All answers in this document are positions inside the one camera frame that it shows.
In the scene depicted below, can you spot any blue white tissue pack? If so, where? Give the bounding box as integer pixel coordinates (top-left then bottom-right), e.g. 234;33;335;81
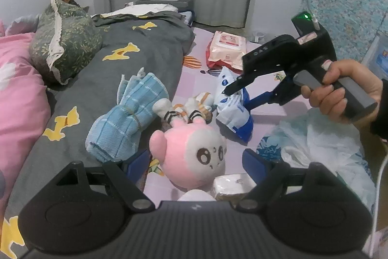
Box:
214;66;253;143

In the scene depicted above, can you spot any blue checkered cloth bundle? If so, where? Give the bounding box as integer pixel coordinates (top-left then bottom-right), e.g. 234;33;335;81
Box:
86;68;169;162

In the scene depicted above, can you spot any pink white plush doll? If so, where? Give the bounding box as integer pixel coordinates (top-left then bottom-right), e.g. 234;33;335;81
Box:
149;98;226;191

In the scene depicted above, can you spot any person's right hand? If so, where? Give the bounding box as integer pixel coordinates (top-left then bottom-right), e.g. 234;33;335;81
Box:
301;60;387;139

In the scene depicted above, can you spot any pink wet wipes pack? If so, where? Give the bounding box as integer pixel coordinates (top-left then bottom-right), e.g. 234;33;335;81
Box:
206;31;247;72

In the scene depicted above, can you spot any white plastic bag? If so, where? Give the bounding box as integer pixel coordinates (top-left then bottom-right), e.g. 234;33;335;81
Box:
257;109;376;211

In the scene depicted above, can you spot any dark grey yellow-print quilt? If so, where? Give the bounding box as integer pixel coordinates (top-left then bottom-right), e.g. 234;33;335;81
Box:
1;11;195;258

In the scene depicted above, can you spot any black box by curtain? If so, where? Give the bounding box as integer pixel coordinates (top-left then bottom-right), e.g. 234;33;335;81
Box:
134;0;194;12

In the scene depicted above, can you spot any pink blanket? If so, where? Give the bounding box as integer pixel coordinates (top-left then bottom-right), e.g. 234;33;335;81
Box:
0;33;51;215

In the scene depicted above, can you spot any green floral pillow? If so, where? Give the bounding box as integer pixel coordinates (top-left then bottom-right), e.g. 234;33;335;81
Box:
29;0;102;85

